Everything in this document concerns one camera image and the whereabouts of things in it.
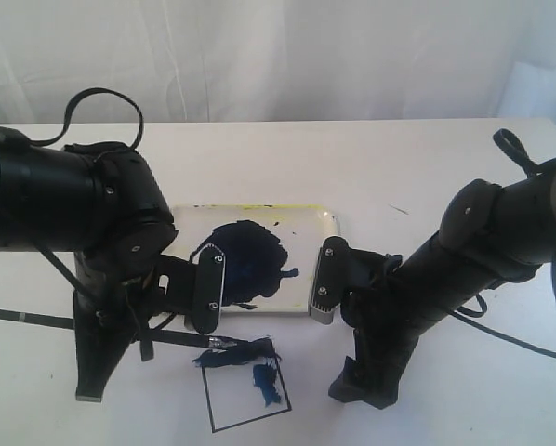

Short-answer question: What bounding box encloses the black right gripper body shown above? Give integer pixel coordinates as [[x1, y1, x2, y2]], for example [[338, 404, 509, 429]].
[[328, 250, 417, 409]]

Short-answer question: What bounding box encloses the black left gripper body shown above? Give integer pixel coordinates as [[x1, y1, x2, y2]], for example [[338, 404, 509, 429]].
[[73, 253, 196, 402]]

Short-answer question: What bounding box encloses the black paintbrush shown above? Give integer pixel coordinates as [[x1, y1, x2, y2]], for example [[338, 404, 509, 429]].
[[0, 309, 280, 368]]

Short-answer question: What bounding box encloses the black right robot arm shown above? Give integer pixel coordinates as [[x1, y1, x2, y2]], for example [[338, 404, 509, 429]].
[[324, 158, 556, 409]]

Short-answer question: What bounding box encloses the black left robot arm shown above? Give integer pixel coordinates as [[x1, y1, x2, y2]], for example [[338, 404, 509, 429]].
[[0, 127, 196, 402]]

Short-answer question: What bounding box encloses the white paint tray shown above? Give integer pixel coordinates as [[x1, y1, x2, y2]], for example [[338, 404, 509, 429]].
[[165, 204, 340, 316]]

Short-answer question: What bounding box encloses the white backdrop curtain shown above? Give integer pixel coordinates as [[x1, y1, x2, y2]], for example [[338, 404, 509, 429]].
[[0, 1, 556, 124]]

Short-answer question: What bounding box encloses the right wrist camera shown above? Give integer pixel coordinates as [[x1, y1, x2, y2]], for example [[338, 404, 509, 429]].
[[309, 236, 351, 325]]

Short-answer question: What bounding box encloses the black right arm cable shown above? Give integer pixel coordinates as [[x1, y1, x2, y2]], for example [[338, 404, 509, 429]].
[[449, 241, 556, 361]]

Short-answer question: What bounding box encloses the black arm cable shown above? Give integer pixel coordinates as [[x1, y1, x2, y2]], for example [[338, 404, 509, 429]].
[[45, 87, 144, 150], [449, 241, 556, 361]]

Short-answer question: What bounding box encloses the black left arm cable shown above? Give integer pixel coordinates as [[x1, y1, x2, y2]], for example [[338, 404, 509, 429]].
[[45, 87, 144, 150]]

